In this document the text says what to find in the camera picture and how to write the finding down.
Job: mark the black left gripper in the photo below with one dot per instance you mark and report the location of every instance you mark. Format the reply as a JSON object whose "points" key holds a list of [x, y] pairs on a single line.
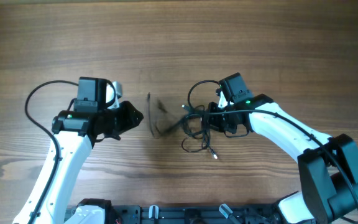
{"points": [[130, 121]]}

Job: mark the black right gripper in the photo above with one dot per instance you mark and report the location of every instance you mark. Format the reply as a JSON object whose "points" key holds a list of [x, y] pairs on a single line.
{"points": [[212, 107]]}

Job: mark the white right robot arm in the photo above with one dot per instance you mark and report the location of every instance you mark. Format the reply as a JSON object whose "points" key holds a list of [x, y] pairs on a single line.
{"points": [[328, 166]]}

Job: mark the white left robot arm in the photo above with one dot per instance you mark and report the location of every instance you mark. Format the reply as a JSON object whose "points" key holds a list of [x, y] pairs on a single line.
{"points": [[74, 136]]}

